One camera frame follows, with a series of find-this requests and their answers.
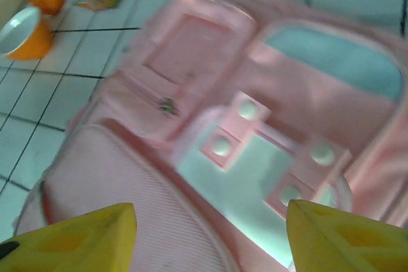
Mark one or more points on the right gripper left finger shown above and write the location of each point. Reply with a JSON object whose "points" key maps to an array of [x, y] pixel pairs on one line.
{"points": [[79, 243]]}

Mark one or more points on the pink backpack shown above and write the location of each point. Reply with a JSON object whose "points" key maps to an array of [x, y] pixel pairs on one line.
{"points": [[204, 61]]}

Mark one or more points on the white orange bowl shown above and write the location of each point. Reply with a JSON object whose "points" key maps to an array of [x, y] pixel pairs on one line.
{"points": [[25, 36]]}

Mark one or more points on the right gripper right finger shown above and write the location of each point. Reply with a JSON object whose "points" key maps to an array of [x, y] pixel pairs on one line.
{"points": [[344, 243]]}

